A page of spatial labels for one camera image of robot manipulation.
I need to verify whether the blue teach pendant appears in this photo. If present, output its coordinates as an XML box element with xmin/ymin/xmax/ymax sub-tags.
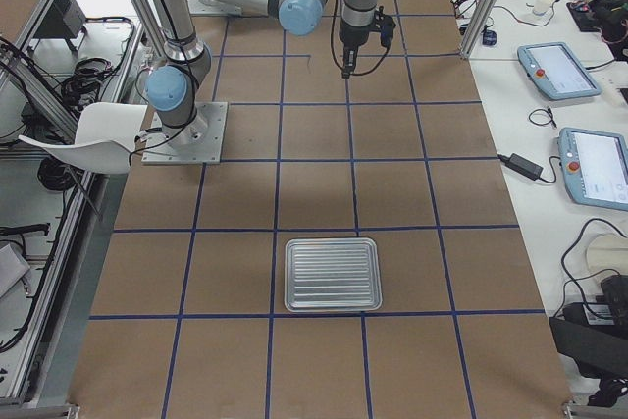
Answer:
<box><xmin>517</xmin><ymin>42</ymin><xmax>602</xmax><ymax>101</ymax></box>
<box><xmin>557</xmin><ymin>128</ymin><xmax>627</xmax><ymax>211</ymax></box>

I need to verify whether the ribbed metal tray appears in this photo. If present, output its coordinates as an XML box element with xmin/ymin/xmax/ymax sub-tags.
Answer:
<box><xmin>285</xmin><ymin>237</ymin><xmax>383</xmax><ymax>313</ymax></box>

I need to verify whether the black power adapter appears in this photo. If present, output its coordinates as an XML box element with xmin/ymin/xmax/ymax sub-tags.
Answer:
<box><xmin>497</xmin><ymin>153</ymin><xmax>543</xmax><ymax>181</ymax></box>

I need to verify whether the white plastic chair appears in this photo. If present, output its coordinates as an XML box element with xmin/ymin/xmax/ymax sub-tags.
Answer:
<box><xmin>19</xmin><ymin>102</ymin><xmax>147</xmax><ymax>174</ymax></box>

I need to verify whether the lower blue teach pendant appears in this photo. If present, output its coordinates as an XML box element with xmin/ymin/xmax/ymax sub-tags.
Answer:
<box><xmin>557</xmin><ymin>128</ymin><xmax>627</xmax><ymax>211</ymax></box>

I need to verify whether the upper blue teach pendant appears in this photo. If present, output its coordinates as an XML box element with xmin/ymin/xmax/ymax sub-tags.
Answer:
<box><xmin>517</xmin><ymin>42</ymin><xmax>602</xmax><ymax>101</ymax></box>

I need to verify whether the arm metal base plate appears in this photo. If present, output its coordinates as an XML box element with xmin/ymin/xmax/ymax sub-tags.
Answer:
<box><xmin>141</xmin><ymin>102</ymin><xmax>228</xmax><ymax>165</ymax></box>

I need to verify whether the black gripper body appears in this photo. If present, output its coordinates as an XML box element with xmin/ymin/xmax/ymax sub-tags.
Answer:
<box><xmin>340</xmin><ymin>4</ymin><xmax>396</xmax><ymax>53</ymax></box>

